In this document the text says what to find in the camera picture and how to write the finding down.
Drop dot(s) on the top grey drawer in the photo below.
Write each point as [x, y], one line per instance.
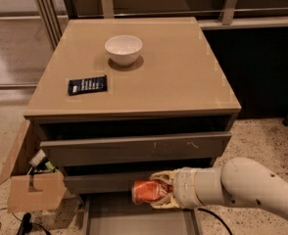
[118, 150]

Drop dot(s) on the red coke can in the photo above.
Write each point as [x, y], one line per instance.
[149, 191]

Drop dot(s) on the middle grey drawer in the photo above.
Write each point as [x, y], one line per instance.
[108, 182]

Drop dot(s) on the tan drawer cabinet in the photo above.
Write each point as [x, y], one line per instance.
[176, 86]

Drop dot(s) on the brown cardboard box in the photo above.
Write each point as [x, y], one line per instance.
[30, 193]

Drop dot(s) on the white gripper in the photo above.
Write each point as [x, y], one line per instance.
[184, 187]

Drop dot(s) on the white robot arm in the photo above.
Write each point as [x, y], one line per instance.
[239, 183]

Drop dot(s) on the items inside cardboard box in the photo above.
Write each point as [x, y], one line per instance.
[40, 164]

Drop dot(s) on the metal railing frame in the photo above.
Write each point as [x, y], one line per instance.
[212, 14]

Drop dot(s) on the white ceramic bowl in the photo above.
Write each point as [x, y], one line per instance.
[123, 49]

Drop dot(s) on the bottom grey open drawer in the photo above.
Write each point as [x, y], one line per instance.
[115, 214]

